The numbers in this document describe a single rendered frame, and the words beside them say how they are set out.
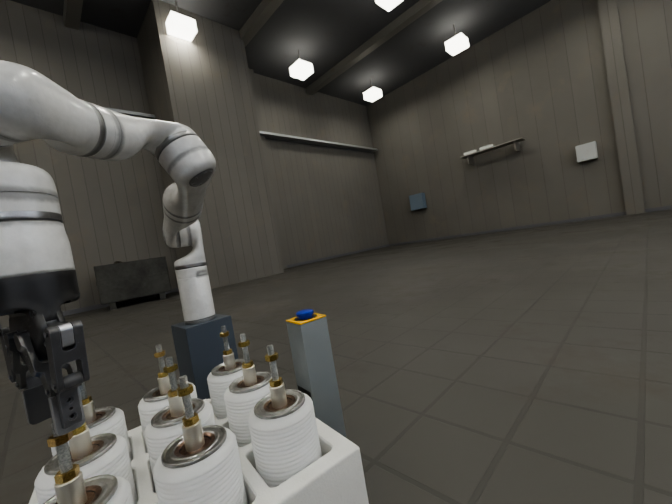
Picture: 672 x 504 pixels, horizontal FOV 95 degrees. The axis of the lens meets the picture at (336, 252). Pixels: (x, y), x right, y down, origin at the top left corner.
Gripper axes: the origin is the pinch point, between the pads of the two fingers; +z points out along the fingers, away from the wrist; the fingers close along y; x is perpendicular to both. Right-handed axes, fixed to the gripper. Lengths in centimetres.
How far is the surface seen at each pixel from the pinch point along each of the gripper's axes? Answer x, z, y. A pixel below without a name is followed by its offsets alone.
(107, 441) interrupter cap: -7.4, 9.6, 9.3
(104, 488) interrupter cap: -2.4, 9.6, -1.3
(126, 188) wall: -331, -185, 596
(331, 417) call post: -44, 26, -3
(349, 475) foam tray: -23.1, 19.8, -18.9
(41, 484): -0.4, 10.5, 9.9
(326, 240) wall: -815, -24, 452
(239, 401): -22.0, 10.7, -0.7
